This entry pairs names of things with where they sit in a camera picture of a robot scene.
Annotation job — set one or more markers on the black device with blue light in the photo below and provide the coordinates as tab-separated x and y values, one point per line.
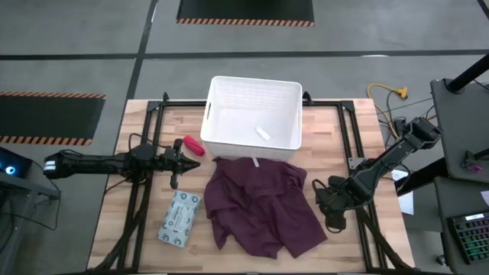
13	163

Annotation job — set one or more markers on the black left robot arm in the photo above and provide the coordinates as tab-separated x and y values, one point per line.
95	163

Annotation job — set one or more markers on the black pole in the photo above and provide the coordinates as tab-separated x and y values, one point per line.
470	74

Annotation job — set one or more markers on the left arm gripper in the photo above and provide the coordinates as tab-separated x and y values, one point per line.
175	164

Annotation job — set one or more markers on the maroon cloth garment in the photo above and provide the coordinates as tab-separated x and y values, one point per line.
260	206

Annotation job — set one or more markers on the white plastic basket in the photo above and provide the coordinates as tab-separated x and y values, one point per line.
250	122

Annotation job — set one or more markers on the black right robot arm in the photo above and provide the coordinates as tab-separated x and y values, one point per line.
386	160

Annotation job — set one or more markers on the grey side table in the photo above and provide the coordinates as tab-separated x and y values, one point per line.
462	130

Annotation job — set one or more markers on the backlit computer keyboard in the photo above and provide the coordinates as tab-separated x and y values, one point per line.
470	237

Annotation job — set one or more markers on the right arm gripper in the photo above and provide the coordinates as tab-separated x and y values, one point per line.
334	196

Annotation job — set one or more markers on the red pink tube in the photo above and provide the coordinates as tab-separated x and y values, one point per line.
193	145

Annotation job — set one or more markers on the black clamp with purple piece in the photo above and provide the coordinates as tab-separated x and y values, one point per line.
473	162

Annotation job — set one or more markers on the grey desk with keyboard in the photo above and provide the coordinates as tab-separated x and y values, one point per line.
462	198

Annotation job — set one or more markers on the black hazard-striped floor mat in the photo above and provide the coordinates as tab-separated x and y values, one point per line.
244	11
46	118

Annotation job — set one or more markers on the black aluminium table frame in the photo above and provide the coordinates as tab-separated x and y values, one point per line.
345	126

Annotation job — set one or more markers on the black power strip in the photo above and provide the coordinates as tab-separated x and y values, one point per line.
399	128

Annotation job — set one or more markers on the blue white patterned packet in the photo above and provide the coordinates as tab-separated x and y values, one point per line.
179	218

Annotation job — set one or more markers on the grey metal stand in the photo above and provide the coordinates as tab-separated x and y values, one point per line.
23	198

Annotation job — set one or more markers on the small white bottle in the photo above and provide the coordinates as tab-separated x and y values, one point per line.
263	133

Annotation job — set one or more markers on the white paper sheet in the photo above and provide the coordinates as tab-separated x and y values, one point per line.
406	202

